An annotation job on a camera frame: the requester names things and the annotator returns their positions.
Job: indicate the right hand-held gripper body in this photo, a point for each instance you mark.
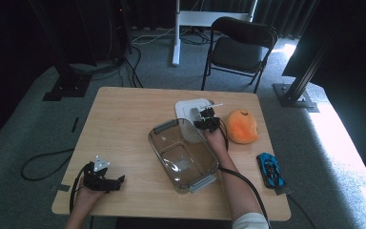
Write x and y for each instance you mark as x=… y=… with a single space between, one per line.
x=208 y=123

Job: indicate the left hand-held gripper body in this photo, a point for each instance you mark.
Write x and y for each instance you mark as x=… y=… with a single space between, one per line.
x=95 y=183

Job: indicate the white storage box lid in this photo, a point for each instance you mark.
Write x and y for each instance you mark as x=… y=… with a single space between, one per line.
x=186 y=108

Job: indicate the orange plush toy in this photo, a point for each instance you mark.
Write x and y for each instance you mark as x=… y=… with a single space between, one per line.
x=242 y=127

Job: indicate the clear plastic storage box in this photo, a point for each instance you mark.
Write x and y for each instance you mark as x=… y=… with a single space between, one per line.
x=184 y=159

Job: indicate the blue toy car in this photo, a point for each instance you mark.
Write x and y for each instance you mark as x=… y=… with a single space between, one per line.
x=270 y=171

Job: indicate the person's left hand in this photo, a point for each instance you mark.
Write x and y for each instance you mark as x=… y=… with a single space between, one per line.
x=87 y=200

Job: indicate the person's right hand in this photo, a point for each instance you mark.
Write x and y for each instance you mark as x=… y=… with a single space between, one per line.
x=216 y=141

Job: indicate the grey tape piece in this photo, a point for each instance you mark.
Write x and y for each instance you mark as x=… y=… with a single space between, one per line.
x=283 y=191
x=62 y=187

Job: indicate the black tape strip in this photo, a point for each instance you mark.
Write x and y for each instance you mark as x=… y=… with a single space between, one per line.
x=75 y=124

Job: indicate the black folding chair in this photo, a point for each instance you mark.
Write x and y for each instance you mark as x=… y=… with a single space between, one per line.
x=238 y=52

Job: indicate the black metal stand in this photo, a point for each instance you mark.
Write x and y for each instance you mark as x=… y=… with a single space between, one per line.
x=294 y=95
x=66 y=82

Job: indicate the dark curtain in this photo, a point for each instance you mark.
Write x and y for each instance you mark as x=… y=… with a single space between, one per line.
x=282 y=16

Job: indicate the dark equipment rack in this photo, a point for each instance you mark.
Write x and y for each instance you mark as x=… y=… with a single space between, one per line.
x=108 y=28

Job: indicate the white desk frame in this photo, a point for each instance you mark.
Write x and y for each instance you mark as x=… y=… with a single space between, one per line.
x=178 y=38

